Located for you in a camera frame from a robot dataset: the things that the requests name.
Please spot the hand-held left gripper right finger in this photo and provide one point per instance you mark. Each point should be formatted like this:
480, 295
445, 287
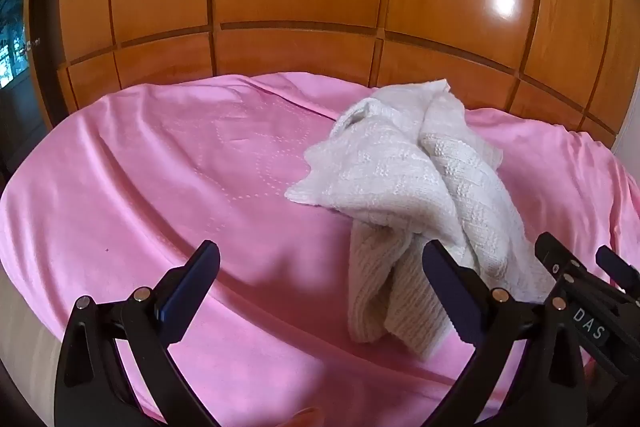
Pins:
450, 287

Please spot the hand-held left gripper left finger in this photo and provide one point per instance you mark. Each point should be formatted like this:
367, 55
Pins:
192, 282

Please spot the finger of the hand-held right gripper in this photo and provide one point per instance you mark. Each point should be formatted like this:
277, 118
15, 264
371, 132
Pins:
617, 267
550, 254

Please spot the white knitted sweater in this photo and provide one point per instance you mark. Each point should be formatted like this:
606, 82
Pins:
400, 187

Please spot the pink blanket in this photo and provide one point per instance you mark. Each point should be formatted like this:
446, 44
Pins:
150, 187

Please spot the wooden framed doorway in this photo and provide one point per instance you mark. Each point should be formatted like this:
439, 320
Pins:
15, 107

